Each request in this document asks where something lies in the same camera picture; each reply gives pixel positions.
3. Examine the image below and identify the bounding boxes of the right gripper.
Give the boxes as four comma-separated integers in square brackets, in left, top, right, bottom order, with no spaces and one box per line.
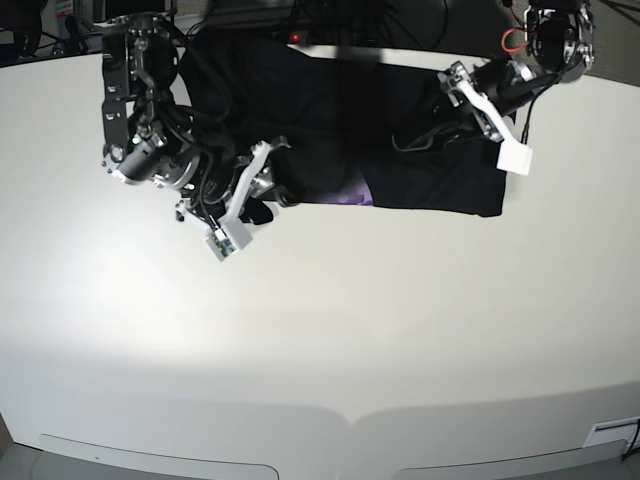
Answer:
[174,137,300,234]

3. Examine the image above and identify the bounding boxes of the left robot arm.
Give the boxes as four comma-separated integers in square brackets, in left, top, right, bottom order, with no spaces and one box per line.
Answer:
[428,1,595,143]

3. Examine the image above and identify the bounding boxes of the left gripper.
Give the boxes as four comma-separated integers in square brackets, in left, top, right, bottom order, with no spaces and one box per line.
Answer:
[437,59,520,150]

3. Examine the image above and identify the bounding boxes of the black T-shirt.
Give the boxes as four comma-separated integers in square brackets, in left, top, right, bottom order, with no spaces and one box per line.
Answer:
[180,28,506,218]

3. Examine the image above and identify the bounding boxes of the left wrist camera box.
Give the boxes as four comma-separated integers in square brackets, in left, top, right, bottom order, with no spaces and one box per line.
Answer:
[496,140,533,176]

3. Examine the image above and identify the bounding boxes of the black power strip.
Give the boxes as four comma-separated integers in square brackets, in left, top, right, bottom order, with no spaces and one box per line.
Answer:
[271,30,309,46]

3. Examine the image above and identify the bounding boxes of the white label sticker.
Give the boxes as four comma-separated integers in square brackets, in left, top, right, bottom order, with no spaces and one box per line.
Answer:
[583,421,638,448]

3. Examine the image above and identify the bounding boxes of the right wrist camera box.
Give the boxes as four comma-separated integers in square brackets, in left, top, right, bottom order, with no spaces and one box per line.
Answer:
[204,221,253,262]

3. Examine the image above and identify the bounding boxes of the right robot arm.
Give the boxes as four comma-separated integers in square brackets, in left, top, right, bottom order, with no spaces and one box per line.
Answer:
[102,10,301,232]

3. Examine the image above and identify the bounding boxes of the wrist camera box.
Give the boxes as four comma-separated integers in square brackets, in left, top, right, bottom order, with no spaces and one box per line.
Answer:
[496,140,533,176]
[204,221,253,262]

